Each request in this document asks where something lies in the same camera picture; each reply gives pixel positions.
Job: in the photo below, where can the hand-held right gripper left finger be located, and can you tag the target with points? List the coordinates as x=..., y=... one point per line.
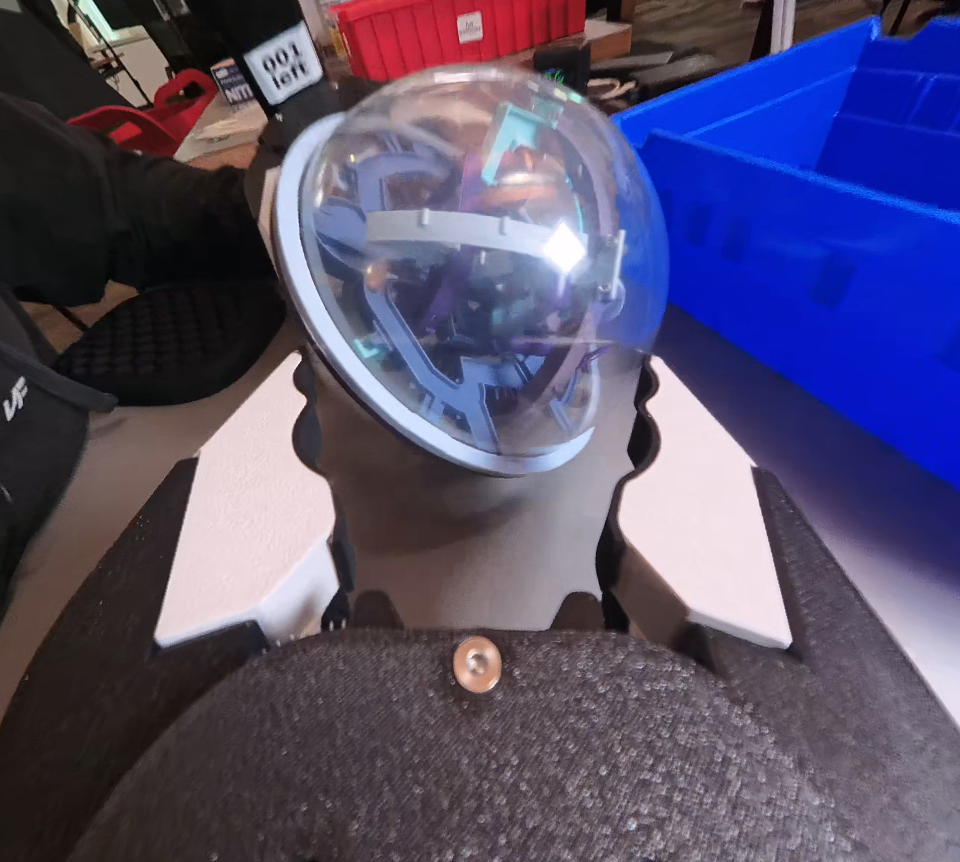
x=240, y=532

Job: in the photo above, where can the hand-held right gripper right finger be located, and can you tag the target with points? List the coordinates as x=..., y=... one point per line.
x=698, y=532

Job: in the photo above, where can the clear maze ball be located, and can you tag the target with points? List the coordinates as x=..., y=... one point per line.
x=480, y=262

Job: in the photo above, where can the person's left forearm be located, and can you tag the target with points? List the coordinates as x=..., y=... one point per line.
x=120, y=202

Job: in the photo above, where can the glove box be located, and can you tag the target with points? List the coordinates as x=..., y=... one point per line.
x=233, y=82

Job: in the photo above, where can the red carry bag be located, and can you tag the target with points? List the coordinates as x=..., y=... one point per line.
x=150, y=124

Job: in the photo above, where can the black mesh chair seat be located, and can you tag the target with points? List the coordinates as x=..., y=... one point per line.
x=165, y=344

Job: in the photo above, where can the red plastic bin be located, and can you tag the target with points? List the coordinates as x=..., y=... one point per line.
x=465, y=14

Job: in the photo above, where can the small black device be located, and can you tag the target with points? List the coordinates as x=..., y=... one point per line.
x=558, y=64

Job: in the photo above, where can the blue plastic tray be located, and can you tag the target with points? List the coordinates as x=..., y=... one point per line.
x=810, y=202

